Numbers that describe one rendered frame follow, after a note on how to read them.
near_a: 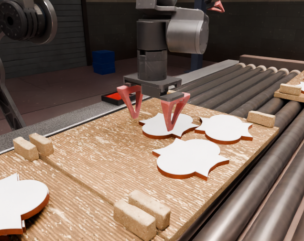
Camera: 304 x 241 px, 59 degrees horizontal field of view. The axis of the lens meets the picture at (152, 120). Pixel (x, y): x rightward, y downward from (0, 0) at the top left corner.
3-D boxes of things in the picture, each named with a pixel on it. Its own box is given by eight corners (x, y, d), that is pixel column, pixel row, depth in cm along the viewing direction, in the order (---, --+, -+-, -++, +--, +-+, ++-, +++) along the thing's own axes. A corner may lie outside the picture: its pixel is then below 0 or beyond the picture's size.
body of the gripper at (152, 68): (144, 79, 58) (144, 44, 55) (182, 88, 52) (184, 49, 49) (122, 85, 54) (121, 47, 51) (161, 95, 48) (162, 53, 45)
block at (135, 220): (112, 220, 34) (111, 202, 33) (122, 212, 35) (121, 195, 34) (147, 245, 30) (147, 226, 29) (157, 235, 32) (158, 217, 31)
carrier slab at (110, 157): (27, 152, 53) (26, 145, 52) (158, 100, 81) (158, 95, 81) (168, 248, 32) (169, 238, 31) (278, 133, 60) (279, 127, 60)
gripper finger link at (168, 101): (161, 119, 58) (162, 77, 55) (189, 128, 54) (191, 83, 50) (140, 128, 54) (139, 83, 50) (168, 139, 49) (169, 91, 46)
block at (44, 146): (29, 147, 52) (27, 134, 50) (38, 143, 53) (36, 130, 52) (45, 157, 48) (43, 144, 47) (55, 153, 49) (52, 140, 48)
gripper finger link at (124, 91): (139, 111, 63) (138, 72, 59) (162, 119, 58) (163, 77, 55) (117, 120, 58) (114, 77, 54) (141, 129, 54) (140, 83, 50)
